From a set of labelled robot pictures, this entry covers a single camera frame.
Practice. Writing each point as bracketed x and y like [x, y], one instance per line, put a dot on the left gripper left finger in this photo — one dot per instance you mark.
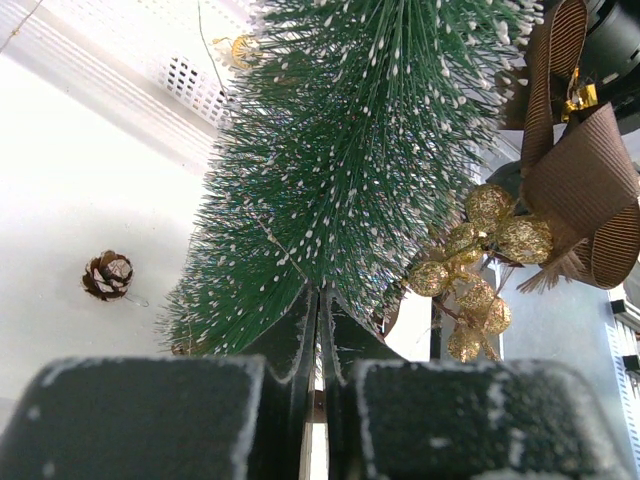
[243, 416]

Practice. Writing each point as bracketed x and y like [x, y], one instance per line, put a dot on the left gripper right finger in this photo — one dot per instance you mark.
[390, 418]

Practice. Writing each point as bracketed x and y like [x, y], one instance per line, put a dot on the brown ribbon gold berry garland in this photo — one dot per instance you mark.
[576, 215]

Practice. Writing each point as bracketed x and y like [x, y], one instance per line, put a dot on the grey slotted cable duct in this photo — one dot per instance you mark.
[623, 339]

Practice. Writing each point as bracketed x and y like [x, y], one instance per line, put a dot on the small green christmas tree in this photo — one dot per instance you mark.
[349, 143]

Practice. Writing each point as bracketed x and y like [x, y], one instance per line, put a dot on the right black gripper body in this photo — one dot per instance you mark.
[611, 58]

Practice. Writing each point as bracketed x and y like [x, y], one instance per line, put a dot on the small ribbed gold bauble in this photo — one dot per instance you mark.
[240, 52]

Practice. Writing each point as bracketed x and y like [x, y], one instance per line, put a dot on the white plastic basket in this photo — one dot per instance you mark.
[160, 70]

